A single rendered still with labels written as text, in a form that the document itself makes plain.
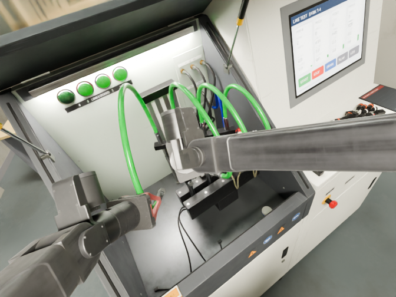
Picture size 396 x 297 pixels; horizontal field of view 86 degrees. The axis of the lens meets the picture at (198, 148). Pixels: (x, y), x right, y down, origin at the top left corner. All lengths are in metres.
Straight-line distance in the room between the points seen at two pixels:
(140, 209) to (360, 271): 1.59
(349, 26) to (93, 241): 1.09
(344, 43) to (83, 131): 1.05
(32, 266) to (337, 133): 0.33
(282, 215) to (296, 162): 0.52
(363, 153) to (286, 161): 0.08
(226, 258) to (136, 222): 0.37
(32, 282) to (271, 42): 0.79
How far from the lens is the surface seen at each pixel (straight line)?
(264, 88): 0.81
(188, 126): 0.39
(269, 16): 0.80
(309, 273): 1.74
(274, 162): 0.29
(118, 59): 0.75
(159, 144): 0.86
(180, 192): 0.83
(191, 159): 0.35
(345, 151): 0.26
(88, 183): 0.39
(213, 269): 0.73
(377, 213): 2.08
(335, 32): 1.05
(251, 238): 0.75
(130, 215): 0.43
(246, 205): 0.94
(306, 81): 0.96
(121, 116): 0.49
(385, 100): 1.28
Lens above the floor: 1.64
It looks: 43 degrees down
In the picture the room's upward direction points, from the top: 15 degrees counter-clockwise
